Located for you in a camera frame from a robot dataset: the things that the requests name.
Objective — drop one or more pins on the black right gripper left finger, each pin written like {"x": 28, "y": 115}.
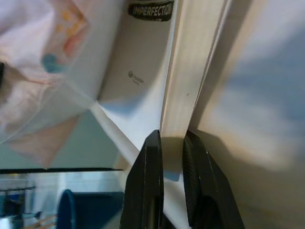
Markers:
{"x": 143, "y": 186}

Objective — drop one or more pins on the white book blue lettered cover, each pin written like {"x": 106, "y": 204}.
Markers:
{"x": 186, "y": 59}

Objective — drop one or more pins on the pink pillow with coloured dots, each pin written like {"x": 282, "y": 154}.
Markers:
{"x": 31, "y": 78}

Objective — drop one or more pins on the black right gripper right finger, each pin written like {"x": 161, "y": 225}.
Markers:
{"x": 209, "y": 190}

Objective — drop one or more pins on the blue round waste bin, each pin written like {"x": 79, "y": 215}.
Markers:
{"x": 90, "y": 207}

